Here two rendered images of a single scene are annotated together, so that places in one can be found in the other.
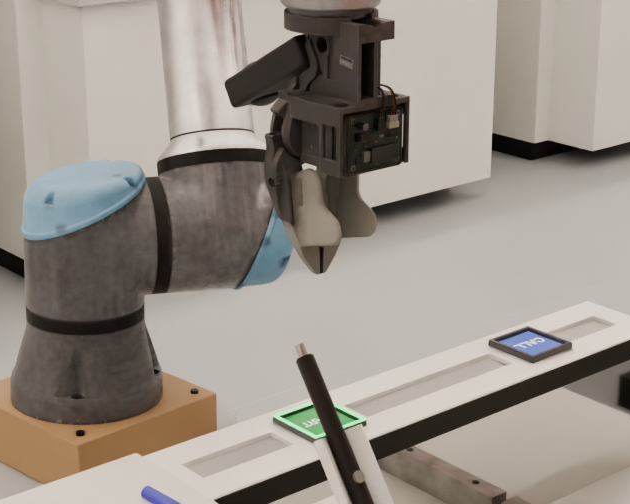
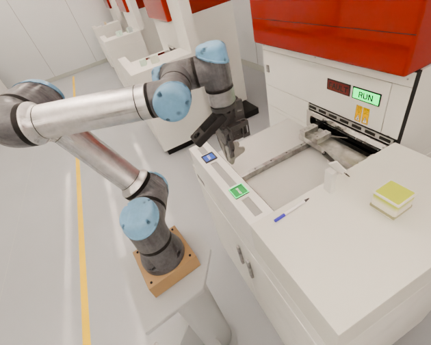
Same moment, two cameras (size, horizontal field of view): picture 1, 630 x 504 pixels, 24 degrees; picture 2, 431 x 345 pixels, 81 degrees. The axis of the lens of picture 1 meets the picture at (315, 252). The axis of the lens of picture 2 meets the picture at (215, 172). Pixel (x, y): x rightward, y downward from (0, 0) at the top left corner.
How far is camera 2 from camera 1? 108 cm
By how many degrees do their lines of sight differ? 59
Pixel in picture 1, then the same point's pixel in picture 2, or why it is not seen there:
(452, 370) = (215, 170)
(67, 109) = not seen: outside the picture
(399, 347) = (11, 237)
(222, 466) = (255, 209)
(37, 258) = (152, 238)
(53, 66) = not seen: outside the picture
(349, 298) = not seen: outside the picture
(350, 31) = (239, 101)
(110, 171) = (138, 204)
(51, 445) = (187, 265)
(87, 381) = (177, 247)
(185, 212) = (158, 194)
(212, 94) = (130, 168)
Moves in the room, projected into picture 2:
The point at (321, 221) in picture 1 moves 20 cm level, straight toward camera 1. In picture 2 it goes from (239, 150) to (308, 148)
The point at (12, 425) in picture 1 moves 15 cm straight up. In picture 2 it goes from (171, 276) to (154, 251)
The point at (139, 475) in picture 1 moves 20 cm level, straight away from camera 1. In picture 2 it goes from (263, 223) to (201, 226)
